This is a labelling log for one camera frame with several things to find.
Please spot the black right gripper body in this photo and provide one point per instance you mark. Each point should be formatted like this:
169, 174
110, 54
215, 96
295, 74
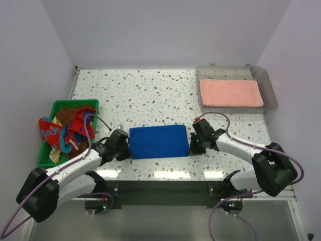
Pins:
203, 147

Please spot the red patterned towel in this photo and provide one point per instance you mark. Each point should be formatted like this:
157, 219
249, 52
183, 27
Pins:
73, 126

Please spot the green plastic bin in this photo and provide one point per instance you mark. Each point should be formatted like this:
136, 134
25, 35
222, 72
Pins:
44, 160

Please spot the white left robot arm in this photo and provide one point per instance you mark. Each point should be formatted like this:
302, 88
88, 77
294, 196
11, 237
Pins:
45, 190

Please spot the pink towel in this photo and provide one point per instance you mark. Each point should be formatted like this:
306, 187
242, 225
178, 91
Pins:
230, 93

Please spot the blue towel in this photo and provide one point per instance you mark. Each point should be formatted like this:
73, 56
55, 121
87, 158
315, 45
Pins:
167, 141

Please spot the yellow striped towel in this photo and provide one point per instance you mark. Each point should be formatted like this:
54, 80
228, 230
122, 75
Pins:
54, 154

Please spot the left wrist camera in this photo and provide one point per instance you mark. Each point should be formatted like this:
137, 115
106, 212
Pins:
119, 126

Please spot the clear plastic container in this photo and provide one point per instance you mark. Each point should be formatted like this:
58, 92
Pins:
246, 72

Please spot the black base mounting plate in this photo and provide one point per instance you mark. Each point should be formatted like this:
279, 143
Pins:
169, 193

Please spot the brown towel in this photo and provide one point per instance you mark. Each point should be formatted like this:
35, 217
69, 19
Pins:
65, 116

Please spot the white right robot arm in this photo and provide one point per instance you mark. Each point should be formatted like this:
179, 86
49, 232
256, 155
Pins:
272, 170

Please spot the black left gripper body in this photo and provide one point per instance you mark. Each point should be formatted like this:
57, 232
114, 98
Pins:
116, 149

